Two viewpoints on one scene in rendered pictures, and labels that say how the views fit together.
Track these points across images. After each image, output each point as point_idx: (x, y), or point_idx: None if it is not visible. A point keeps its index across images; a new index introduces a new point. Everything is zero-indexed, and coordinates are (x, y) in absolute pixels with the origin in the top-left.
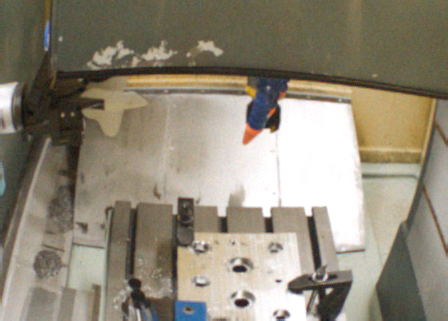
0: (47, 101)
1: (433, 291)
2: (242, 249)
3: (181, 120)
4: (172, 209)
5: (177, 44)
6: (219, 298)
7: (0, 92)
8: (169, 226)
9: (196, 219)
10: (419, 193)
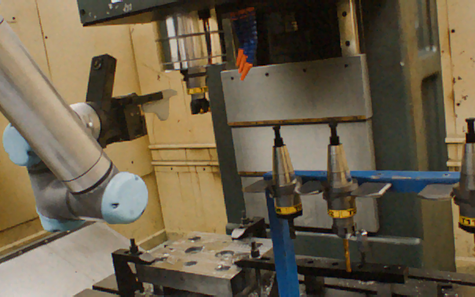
0: (115, 109)
1: (312, 208)
2: (181, 247)
3: None
4: (91, 289)
5: None
6: (214, 260)
7: (75, 106)
8: (104, 293)
9: (113, 282)
10: (231, 192)
